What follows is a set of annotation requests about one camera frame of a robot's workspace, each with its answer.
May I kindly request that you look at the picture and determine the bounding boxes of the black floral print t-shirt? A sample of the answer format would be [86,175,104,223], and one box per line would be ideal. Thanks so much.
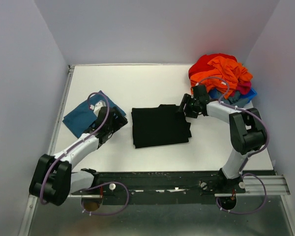
[131,104,192,148]

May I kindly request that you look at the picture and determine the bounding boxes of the grey-teal t-shirt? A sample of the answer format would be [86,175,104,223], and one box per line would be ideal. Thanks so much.
[221,96,248,108]

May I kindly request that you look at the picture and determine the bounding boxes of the teal t-shirt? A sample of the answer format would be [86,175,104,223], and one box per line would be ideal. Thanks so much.
[62,90,126,138]

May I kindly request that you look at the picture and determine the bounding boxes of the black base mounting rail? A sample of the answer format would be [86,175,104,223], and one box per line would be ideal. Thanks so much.
[71,168,251,206]

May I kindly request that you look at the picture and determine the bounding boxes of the orange t-shirt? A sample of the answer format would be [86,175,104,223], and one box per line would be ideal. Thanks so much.
[189,57,253,99]

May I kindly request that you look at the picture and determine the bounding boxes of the blue plastic bin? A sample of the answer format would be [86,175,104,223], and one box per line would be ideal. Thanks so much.
[208,89,257,104]

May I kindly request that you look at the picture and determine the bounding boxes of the magenta t-shirt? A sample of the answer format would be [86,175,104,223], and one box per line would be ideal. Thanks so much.
[236,81,252,95]

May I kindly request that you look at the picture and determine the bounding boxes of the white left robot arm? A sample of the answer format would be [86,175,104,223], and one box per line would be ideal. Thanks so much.
[29,106,128,206]

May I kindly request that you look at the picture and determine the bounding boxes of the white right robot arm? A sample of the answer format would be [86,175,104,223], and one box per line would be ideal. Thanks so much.
[177,85,269,193]

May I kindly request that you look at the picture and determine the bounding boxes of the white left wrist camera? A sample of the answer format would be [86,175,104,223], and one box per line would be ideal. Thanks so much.
[89,100,106,116]

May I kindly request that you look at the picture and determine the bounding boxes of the aluminium extrusion frame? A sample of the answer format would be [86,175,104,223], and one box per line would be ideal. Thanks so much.
[29,64,292,236]

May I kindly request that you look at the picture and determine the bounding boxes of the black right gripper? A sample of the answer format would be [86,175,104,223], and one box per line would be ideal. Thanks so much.
[177,93,199,119]

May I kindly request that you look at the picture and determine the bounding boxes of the red t-shirt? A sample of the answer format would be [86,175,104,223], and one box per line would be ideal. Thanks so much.
[188,53,237,78]

